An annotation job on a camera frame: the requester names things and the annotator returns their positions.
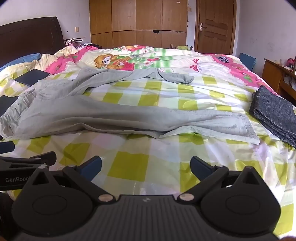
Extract blue foam mat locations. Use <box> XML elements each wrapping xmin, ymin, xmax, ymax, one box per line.
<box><xmin>239</xmin><ymin>52</ymin><xmax>257</xmax><ymax>70</ymax></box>

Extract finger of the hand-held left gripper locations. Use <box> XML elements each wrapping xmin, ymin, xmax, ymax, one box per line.
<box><xmin>0</xmin><ymin>151</ymin><xmax>57</xmax><ymax>172</ymax></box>
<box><xmin>0</xmin><ymin>141</ymin><xmax>15</xmax><ymax>154</ymax></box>

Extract pile of clothes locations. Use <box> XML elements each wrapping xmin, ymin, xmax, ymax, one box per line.
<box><xmin>64</xmin><ymin>37</ymin><xmax>102</xmax><ymax>49</ymax></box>

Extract dark blue tablet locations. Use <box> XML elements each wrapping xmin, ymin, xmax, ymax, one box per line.
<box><xmin>14</xmin><ymin>69</ymin><xmax>51</xmax><ymax>87</ymax></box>

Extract light grey pants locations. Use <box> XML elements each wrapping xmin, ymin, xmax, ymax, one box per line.
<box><xmin>0</xmin><ymin>67</ymin><xmax>260</xmax><ymax>145</ymax></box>

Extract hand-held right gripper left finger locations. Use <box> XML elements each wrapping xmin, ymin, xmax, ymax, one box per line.
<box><xmin>22</xmin><ymin>156</ymin><xmax>116</xmax><ymax>205</ymax></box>

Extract wooden desk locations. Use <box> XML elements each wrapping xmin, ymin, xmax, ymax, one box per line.
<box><xmin>262</xmin><ymin>58</ymin><xmax>296</xmax><ymax>106</ymax></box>

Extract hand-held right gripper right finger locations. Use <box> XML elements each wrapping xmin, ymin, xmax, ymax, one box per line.
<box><xmin>179</xmin><ymin>156</ymin><xmax>270</xmax><ymax>204</ymax></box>

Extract dark grey folded pants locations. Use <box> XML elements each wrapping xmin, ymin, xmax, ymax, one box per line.
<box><xmin>249</xmin><ymin>85</ymin><xmax>296</xmax><ymax>149</ymax></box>

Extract blue pillow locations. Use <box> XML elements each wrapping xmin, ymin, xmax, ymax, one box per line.
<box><xmin>0</xmin><ymin>53</ymin><xmax>42</xmax><ymax>71</ymax></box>

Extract white desk item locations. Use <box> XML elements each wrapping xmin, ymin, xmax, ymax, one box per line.
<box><xmin>283</xmin><ymin>75</ymin><xmax>296</xmax><ymax>90</ymax></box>

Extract wooden wardrobe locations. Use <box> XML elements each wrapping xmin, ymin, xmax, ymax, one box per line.
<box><xmin>89</xmin><ymin>0</ymin><xmax>188</xmax><ymax>49</ymax></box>

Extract dark wooden headboard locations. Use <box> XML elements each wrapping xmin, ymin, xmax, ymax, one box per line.
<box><xmin>0</xmin><ymin>16</ymin><xmax>65</xmax><ymax>67</ymax></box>

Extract wooden door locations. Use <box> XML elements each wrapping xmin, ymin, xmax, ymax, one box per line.
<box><xmin>194</xmin><ymin>0</ymin><xmax>237</xmax><ymax>56</ymax></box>

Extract black folded cloth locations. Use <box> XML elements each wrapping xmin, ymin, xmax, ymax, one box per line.
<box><xmin>0</xmin><ymin>95</ymin><xmax>20</xmax><ymax>117</ymax></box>

